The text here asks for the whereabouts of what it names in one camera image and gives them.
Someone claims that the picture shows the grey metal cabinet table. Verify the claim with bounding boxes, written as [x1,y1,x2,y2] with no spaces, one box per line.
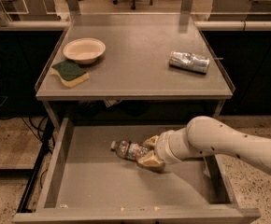
[36,13,234,126]

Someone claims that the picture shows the silver crushed can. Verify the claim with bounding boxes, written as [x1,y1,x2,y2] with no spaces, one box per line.
[168,51,210,75]

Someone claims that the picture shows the grey open top drawer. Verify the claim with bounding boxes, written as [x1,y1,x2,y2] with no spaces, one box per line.
[13,118,260,224]

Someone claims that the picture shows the white paper bowl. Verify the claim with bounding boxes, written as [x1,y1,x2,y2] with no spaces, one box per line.
[63,38,106,64]

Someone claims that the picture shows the green yellow sponge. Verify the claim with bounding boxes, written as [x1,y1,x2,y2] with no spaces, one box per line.
[50,60,90,88]

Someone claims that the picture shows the clear plastic water bottle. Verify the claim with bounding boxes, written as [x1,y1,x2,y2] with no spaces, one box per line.
[110,140,150,161]

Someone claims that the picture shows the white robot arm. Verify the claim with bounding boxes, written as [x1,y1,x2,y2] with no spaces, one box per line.
[137,116,271,175]

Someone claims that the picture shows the white horizontal rail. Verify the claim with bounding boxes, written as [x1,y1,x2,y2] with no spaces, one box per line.
[0,21,69,31]

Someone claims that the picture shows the black floor cables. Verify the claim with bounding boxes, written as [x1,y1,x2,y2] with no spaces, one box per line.
[15,115,55,215]

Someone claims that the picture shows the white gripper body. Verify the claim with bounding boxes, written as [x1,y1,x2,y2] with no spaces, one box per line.
[154,129,189,164]

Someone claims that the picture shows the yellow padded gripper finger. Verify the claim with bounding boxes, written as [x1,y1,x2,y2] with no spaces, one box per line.
[137,150,165,173]
[142,135,159,149]

